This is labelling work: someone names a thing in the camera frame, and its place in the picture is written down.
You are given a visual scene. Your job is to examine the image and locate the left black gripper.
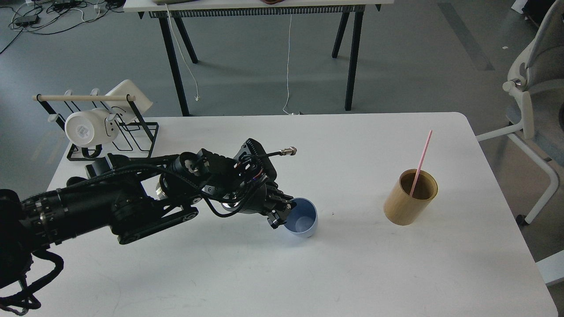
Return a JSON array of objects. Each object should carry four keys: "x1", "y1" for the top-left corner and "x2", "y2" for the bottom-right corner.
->
[{"x1": 222, "y1": 174, "x2": 296, "y2": 229}]

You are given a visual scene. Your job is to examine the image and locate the blue plastic cup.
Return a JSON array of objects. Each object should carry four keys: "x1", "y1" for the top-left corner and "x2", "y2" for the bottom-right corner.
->
[{"x1": 284, "y1": 197, "x2": 318, "y2": 238}]

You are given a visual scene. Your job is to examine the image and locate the pink chopstick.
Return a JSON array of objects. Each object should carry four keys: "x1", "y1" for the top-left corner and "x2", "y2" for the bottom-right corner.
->
[{"x1": 409, "y1": 130, "x2": 433, "y2": 197}]

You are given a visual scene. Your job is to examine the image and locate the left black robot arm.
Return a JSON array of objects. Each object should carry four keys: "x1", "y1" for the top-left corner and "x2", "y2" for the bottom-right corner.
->
[{"x1": 1, "y1": 143, "x2": 297, "y2": 287}]

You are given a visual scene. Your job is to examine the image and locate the bamboo cylinder holder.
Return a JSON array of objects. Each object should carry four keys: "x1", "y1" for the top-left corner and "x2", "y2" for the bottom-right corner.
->
[{"x1": 383, "y1": 169, "x2": 438, "y2": 225}]

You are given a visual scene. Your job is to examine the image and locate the white plate on rack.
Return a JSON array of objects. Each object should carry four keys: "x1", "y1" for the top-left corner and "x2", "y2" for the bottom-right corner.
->
[{"x1": 105, "y1": 79, "x2": 154, "y2": 124}]

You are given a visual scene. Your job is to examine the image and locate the white bowl on rack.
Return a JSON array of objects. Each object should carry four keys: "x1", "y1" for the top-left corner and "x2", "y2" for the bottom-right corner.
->
[{"x1": 64, "y1": 108, "x2": 119, "y2": 147}]

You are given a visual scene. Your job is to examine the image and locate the white background table black legs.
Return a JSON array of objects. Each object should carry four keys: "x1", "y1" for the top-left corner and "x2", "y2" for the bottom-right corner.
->
[{"x1": 123, "y1": 0, "x2": 395, "y2": 117}]

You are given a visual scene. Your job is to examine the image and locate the white office chair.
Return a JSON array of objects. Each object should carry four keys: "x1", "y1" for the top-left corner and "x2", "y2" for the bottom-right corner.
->
[{"x1": 477, "y1": 0, "x2": 563, "y2": 227}]

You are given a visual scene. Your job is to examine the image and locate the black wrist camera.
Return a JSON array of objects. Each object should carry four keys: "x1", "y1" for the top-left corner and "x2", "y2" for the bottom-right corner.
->
[{"x1": 233, "y1": 138, "x2": 297, "y2": 181}]

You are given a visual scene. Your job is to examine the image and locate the white hanging cable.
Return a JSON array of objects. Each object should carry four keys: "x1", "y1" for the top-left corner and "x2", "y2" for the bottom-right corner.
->
[{"x1": 282, "y1": 14, "x2": 301, "y2": 116}]

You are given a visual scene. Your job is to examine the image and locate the white thick hanging cord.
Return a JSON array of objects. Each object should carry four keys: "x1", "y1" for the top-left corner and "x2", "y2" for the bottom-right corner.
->
[{"x1": 165, "y1": 4, "x2": 201, "y2": 103}]

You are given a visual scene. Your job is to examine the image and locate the black wire dish rack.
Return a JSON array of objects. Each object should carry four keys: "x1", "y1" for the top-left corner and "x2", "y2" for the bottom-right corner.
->
[{"x1": 33, "y1": 89, "x2": 159, "y2": 161}]

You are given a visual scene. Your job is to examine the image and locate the black braided cable bundle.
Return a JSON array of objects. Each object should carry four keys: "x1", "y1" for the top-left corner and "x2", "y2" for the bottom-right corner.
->
[{"x1": 0, "y1": 251, "x2": 64, "y2": 315}]

